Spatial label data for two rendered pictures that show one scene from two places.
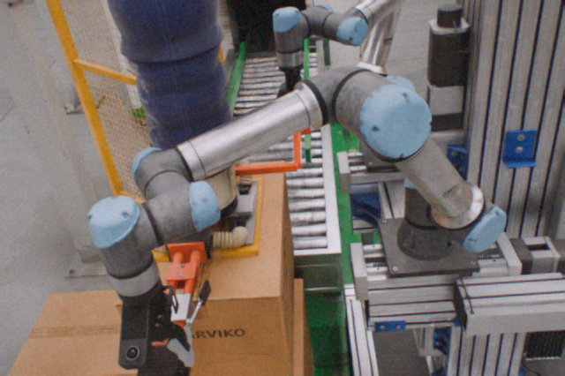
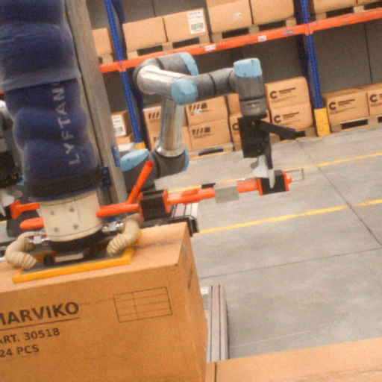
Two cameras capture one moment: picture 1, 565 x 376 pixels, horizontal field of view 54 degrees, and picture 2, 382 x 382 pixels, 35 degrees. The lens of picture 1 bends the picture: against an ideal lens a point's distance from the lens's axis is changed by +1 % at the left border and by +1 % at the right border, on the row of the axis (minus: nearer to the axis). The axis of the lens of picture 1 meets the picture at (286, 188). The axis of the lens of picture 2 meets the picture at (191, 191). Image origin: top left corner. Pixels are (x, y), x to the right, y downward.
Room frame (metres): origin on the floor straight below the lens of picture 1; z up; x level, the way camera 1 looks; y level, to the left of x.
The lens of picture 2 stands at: (0.87, 1.97, 1.62)
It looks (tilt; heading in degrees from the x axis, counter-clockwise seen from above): 13 degrees down; 271
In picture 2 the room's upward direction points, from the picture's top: 11 degrees counter-clockwise
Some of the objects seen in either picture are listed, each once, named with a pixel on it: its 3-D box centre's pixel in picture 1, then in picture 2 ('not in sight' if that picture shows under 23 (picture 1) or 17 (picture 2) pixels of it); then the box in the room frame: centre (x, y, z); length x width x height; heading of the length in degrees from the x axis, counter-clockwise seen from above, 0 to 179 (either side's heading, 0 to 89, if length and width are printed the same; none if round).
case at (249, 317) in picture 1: (222, 273); (100, 315); (1.25, 0.22, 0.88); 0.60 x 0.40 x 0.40; 175
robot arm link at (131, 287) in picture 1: (132, 273); (253, 107); (0.67, 0.26, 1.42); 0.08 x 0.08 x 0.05
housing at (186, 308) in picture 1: (176, 314); (226, 192); (0.79, 0.25, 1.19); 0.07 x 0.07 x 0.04; 86
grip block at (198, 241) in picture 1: (190, 243); (154, 202); (1.01, 0.24, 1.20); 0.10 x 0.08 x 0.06; 86
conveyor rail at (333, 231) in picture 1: (325, 128); not in sight; (2.75, -0.27, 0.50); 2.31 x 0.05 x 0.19; 175
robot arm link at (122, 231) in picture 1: (122, 235); (248, 79); (0.67, 0.26, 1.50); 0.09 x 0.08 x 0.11; 114
